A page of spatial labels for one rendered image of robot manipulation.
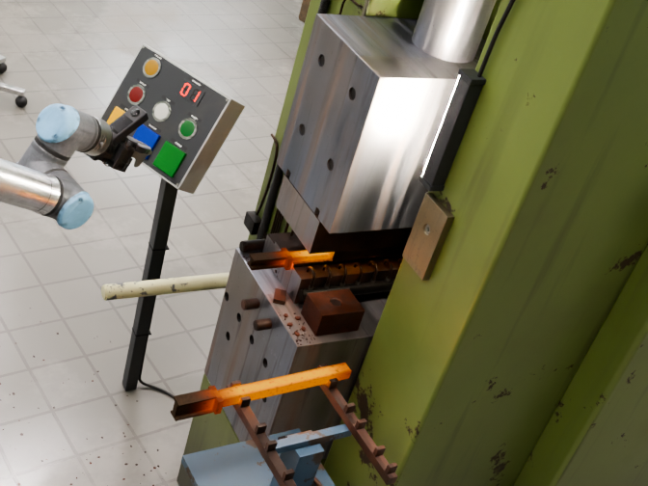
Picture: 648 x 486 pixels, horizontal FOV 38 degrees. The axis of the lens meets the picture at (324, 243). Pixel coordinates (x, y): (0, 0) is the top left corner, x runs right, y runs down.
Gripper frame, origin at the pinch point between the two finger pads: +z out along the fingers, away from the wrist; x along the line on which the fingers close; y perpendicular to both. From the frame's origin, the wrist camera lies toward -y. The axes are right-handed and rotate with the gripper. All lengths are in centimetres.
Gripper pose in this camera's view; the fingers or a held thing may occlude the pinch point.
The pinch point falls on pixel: (148, 148)
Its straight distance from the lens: 248.3
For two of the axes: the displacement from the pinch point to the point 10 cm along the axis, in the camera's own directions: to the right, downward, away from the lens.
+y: -5.2, 8.5, 1.1
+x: 7.6, 5.2, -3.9
